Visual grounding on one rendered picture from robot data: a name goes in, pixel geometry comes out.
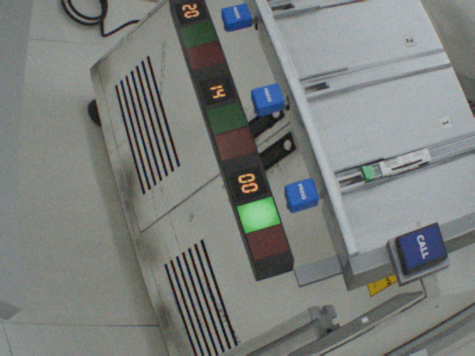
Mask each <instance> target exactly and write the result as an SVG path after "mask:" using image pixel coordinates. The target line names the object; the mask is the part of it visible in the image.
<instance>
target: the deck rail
mask: <svg viewBox="0 0 475 356"><path fill-rule="evenodd" d="M439 229H440V230H441V234H442V237H443V240H444V245H445V247H446V251H447V253H452V252H454V251H457V250H459V249H462V248H464V247H465V246H468V245H470V244H472V243H475V212H473V213H470V214H467V215H464V216H462V217H460V218H458V219H455V220H452V221H449V222H446V223H444V224H442V225H439ZM386 246H387V245H383V246H381V247H379V248H374V249H373V250H371V251H368V252H365V253H361V254H358V255H355V256H352V257H349V259H348V261H347V263H346V265H345V268H344V273H343V278H344V282H345V286H346V288H347V291H348V292H349V291H350V290H352V289H356V288H358V287H361V286H365V285H368V284H371V283H373V282H376V281H379V280H381V279H383V278H386V277H389V276H391V275H395V273H394V268H393V265H392V261H391V259H390V257H389V252H388V249H387V247H386Z"/></svg>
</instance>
